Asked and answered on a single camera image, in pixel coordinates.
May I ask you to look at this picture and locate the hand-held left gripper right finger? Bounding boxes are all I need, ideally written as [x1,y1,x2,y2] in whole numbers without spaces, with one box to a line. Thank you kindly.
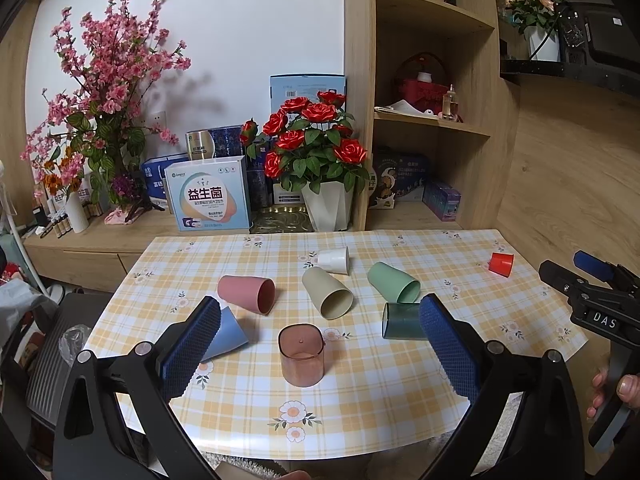
[419,294,586,480]

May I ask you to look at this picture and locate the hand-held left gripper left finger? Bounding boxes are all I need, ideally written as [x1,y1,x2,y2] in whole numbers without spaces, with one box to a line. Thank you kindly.
[52,296,223,480]

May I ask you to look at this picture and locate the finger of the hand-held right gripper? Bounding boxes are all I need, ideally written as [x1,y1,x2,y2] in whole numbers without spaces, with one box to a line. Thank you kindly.
[573,251,640,292]
[538,260,603,306]

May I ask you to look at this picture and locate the transparent pink cup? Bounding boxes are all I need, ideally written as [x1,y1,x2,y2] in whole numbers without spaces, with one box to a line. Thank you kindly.
[278,325,327,387]

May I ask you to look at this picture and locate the blue cup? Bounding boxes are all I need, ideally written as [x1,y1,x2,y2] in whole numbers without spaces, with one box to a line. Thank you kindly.
[199,306,249,362]

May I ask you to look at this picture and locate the transparent dark teal cup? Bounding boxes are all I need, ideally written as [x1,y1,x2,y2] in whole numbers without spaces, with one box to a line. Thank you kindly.
[382,302,428,341]

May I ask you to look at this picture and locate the small red cup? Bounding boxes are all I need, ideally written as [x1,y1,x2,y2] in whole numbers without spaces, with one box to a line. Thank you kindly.
[488,252,515,277]

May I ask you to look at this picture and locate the green cup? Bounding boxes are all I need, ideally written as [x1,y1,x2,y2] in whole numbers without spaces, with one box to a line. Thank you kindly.
[367,261,422,305]

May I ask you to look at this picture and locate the beige cup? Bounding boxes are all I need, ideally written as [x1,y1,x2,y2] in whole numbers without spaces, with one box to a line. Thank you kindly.
[301,266,354,320]

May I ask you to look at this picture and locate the white cup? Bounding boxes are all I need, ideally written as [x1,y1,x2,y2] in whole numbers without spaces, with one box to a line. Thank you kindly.
[316,246,350,276]

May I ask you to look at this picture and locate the person's right hand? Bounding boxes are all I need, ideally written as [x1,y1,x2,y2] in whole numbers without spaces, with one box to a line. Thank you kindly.
[587,367,640,420]

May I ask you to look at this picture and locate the yellow plaid tablecloth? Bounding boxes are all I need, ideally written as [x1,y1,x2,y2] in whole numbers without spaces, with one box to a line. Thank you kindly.
[82,229,588,460]

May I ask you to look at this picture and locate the clear plastic bag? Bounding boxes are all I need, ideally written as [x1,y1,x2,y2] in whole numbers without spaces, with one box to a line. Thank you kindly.
[59,325,93,363]

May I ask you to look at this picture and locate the purple box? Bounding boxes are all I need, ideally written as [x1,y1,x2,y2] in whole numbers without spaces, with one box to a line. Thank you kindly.
[422,180,462,222]

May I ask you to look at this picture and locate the black ribbed chair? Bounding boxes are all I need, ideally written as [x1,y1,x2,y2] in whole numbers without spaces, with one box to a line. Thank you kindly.
[25,292,121,428]

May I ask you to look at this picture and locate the wooden low cabinet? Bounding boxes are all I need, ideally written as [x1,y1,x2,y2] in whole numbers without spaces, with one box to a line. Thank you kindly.
[22,210,261,293]

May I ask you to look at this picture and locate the gold tray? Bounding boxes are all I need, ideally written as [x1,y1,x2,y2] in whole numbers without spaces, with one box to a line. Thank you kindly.
[250,204,317,235]

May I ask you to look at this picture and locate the tall dark blue box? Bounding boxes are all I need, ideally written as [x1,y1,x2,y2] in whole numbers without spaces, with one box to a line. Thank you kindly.
[247,160,274,208]

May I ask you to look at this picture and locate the dark blue illustrated box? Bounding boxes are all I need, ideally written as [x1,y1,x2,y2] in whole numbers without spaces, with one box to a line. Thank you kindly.
[369,147,431,210]

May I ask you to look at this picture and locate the white vase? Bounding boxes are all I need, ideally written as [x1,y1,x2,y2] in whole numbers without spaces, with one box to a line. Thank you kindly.
[65,187,90,235]

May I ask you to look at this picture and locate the small white box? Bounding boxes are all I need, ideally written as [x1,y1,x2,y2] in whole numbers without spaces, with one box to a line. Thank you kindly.
[272,182,307,206]

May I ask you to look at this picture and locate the row of small bottles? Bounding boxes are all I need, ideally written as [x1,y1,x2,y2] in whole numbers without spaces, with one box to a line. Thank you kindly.
[32,197,73,240]

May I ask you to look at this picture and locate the white faceted flower pot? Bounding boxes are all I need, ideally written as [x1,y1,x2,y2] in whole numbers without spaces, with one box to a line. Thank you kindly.
[300,180,356,233]

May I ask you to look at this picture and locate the glass perfume bottle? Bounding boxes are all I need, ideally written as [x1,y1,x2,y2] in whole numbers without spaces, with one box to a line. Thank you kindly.
[442,85,460,122]

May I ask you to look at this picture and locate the dark blue patterned box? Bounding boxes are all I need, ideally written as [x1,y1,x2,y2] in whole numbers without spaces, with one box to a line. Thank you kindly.
[207,125,247,158]

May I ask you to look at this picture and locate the red basket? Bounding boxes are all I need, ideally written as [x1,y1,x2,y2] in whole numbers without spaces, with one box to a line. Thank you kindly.
[397,52,451,113]

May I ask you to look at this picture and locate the white round flower pot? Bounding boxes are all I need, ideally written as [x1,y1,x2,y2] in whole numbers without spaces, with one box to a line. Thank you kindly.
[523,25,561,62]

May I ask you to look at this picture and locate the red artificial rose plant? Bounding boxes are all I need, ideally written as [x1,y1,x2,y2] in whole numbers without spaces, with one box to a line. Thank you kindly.
[240,91,371,196]

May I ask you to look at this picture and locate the pink artificial rose plant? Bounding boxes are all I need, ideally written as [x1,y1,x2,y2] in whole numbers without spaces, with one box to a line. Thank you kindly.
[502,0,568,36]

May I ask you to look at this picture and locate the pink artificial blossom branches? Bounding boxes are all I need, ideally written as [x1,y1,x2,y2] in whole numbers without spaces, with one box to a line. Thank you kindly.
[20,0,193,211]

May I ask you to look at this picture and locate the light blue box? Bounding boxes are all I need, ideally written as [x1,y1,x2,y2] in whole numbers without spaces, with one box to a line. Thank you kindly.
[270,74,347,128]

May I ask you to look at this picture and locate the wooden shelf unit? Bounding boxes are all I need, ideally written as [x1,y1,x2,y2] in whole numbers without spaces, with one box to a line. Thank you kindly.
[344,0,521,232]

